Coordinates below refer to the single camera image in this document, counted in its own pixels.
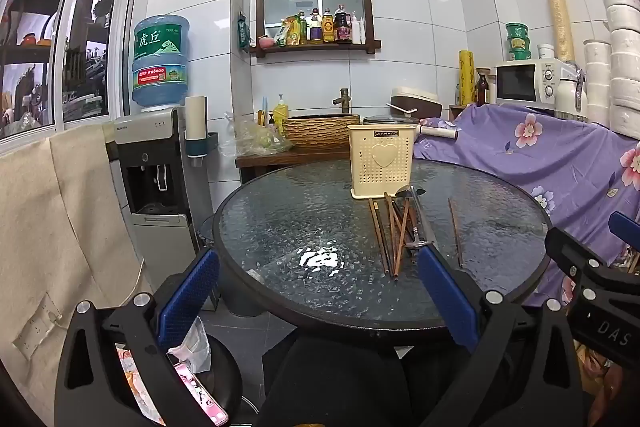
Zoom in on white plastic bag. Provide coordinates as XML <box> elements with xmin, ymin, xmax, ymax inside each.
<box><xmin>167</xmin><ymin>317</ymin><xmax>212</xmax><ymax>375</ymax></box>

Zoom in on stack of large paper rolls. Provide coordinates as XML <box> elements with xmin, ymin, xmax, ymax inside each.
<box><xmin>582</xmin><ymin>0</ymin><xmax>640</xmax><ymax>138</ymax></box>

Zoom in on green hanging packet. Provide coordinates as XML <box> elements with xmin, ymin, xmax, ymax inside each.
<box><xmin>236</xmin><ymin>11</ymin><xmax>251</xmax><ymax>54</ymax></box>

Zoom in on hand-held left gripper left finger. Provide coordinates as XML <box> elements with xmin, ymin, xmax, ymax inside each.
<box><xmin>54</xmin><ymin>249</ymin><xmax>231</xmax><ymax>427</ymax></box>

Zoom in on cream plastic utensil holder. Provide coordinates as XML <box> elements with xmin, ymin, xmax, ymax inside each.
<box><xmin>347</xmin><ymin>124</ymin><xmax>417</xmax><ymax>200</ymax></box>

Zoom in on tall stack of paper cups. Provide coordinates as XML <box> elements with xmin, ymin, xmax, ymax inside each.
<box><xmin>541</xmin><ymin>0</ymin><xmax>576</xmax><ymax>62</ymax></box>

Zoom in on dark wooden counter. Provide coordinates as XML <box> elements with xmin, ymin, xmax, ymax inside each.
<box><xmin>235</xmin><ymin>144</ymin><xmax>353</xmax><ymax>185</ymax></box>

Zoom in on grey water dispenser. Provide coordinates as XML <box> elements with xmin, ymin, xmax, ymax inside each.
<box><xmin>114</xmin><ymin>107</ymin><xmax>201</xmax><ymax>275</ymax></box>

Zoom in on bamboo style faucet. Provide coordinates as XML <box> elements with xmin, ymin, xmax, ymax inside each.
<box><xmin>332</xmin><ymin>88</ymin><xmax>355</xmax><ymax>115</ymax></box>

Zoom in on brown glass bottle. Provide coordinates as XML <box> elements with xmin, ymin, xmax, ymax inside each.
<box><xmin>475</xmin><ymin>69</ymin><xmax>492</xmax><ymax>106</ymax></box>

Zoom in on beige cloth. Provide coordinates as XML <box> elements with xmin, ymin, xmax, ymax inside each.
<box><xmin>0</xmin><ymin>124</ymin><xmax>151</xmax><ymax>408</ymax></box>

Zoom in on white wall socket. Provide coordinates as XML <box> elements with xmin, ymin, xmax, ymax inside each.
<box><xmin>11</xmin><ymin>292</ymin><xmax>66</xmax><ymax>354</ymax></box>

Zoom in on white microwave oven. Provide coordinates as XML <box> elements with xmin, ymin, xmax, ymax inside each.
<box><xmin>495</xmin><ymin>58</ymin><xmax>576</xmax><ymax>110</ymax></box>

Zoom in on clear plastic bag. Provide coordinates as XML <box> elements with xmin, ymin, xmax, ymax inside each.
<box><xmin>217</xmin><ymin>111</ymin><xmax>296</xmax><ymax>158</ymax></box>

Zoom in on white and brown rice cooker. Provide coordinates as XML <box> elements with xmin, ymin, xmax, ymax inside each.
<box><xmin>390</xmin><ymin>88</ymin><xmax>443</xmax><ymax>120</ymax></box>

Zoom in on purple floral cloth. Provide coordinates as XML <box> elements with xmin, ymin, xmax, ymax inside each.
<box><xmin>412</xmin><ymin>103</ymin><xmax>640</xmax><ymax>308</ymax></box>

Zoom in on pink floral printed bag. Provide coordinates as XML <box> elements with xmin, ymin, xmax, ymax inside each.
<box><xmin>116</xmin><ymin>343</ymin><xmax>228</xmax><ymax>427</ymax></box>

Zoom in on yellow soap pump bottle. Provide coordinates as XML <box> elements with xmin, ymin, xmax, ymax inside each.
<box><xmin>272</xmin><ymin>94</ymin><xmax>291</xmax><ymax>135</ymax></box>

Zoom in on yellow film roll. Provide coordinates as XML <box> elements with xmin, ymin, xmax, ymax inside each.
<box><xmin>459</xmin><ymin>50</ymin><xmax>476</xmax><ymax>105</ymax></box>

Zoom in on woven pattern basin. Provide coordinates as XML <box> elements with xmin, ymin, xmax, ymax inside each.
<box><xmin>282</xmin><ymin>113</ymin><xmax>362</xmax><ymax>150</ymax></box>

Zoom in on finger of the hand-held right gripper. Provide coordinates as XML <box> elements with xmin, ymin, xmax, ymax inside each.
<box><xmin>608</xmin><ymin>211</ymin><xmax>640</xmax><ymax>253</ymax></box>
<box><xmin>545</xmin><ymin>227</ymin><xmax>608</xmax><ymax>288</ymax></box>

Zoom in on dark soy sauce bottle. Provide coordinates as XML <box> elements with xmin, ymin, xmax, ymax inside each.
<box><xmin>334</xmin><ymin>5</ymin><xmax>352</xmax><ymax>44</ymax></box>

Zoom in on long metal ladle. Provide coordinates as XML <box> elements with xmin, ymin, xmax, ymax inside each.
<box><xmin>396</xmin><ymin>186</ymin><xmax>441</xmax><ymax>253</ymax></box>

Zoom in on blue water jug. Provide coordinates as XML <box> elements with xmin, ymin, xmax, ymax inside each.
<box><xmin>131</xmin><ymin>14</ymin><xmax>191</xmax><ymax>112</ymax></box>

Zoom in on yellow seasoning packet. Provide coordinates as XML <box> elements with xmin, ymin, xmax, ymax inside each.
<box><xmin>274</xmin><ymin>18</ymin><xmax>296</xmax><ymax>48</ymax></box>

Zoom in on person's black trousers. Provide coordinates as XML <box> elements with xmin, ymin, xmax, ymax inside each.
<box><xmin>255</xmin><ymin>332</ymin><xmax>453</xmax><ymax>427</ymax></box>

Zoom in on sliding window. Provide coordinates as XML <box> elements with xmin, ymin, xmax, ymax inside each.
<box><xmin>0</xmin><ymin>0</ymin><xmax>138</xmax><ymax>152</ymax></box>

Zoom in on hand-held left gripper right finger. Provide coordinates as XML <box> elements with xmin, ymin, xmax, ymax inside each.
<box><xmin>415</xmin><ymin>246</ymin><xmax>586</xmax><ymax>427</ymax></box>

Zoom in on stack of small paper rolls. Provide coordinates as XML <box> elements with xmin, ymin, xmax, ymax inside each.
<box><xmin>584</xmin><ymin>39</ymin><xmax>613</xmax><ymax>128</ymax></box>

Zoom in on white and teal cup dispenser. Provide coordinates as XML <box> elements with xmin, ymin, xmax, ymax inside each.
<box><xmin>184</xmin><ymin>95</ymin><xmax>219</xmax><ymax>158</ymax></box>

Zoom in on wooden framed mirror shelf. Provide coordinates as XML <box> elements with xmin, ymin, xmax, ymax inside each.
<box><xmin>248</xmin><ymin>0</ymin><xmax>382</xmax><ymax>58</ymax></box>

